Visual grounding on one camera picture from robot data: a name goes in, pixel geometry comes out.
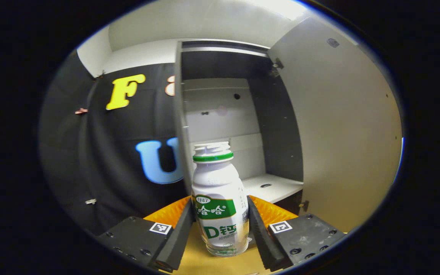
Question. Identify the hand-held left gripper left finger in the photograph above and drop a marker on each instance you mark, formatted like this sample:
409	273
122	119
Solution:
178	240

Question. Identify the black backdrop cloth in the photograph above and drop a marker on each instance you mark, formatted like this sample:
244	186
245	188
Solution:
90	152

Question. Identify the white bottle green label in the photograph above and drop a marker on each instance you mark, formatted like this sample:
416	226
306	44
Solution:
218	183

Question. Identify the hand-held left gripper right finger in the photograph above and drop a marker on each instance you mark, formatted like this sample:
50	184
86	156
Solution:
264	244

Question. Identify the beige cabinet door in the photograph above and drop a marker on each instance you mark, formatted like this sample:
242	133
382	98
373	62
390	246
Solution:
338	133

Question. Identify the white clip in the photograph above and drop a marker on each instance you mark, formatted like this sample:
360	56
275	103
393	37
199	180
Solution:
90	201

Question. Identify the black binder clip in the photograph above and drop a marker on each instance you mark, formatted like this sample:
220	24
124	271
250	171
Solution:
99	74

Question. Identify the metal door hinge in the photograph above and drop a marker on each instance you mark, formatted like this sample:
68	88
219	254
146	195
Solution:
277	65
304	205

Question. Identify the red clip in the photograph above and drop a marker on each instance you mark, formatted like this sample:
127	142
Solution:
81	111

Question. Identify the large ceiling light panel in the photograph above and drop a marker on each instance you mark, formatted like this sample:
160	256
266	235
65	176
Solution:
285	7

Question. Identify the grey cabinet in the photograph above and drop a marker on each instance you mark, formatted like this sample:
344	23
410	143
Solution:
220	126

